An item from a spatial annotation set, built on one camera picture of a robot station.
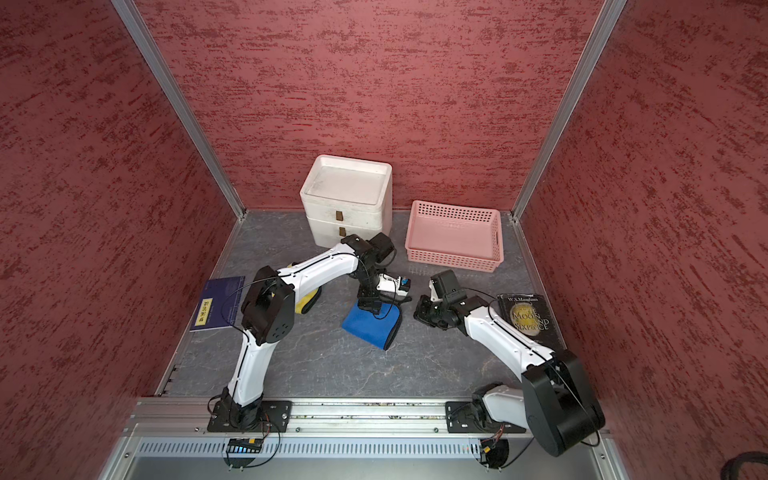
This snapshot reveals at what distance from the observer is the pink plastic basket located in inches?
40.2

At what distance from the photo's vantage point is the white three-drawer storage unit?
927 millimetres

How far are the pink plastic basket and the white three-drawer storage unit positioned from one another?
0.61 ft
